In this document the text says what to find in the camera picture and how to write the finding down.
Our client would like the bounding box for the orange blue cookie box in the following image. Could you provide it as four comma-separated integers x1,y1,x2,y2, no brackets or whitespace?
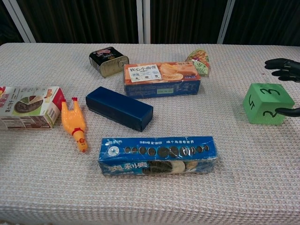
123,61,202,99

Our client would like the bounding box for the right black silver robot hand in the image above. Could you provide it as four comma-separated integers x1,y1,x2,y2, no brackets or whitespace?
264,58,300,117

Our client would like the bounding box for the green numbered foam cube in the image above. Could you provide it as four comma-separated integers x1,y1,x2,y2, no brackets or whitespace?
243,83,295,125

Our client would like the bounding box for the blue Oreo cookie box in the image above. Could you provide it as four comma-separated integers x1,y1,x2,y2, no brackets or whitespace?
97,135,221,176

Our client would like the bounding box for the white red green carton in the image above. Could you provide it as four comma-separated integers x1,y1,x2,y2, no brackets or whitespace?
0,86,66,130

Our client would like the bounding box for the beige waffle tablecloth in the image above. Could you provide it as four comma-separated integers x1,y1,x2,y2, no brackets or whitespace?
0,42,300,225

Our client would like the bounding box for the green snack packet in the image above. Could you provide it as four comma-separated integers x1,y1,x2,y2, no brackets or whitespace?
187,48,211,77

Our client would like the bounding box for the yellow rubber chicken toy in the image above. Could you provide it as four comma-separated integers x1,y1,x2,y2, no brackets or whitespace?
60,97,89,153

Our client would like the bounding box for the white upright frame post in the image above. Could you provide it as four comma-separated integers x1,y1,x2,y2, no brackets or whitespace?
136,0,144,44
143,0,151,45

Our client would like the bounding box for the white slanted frame post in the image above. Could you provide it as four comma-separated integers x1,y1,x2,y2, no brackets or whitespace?
217,0,236,45
1,0,36,44

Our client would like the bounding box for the black luncheon meat can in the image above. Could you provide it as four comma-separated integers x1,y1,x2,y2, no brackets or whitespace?
89,46,130,78

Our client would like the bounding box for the plain dark blue box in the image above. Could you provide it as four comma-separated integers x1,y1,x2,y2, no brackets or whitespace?
85,86,154,132

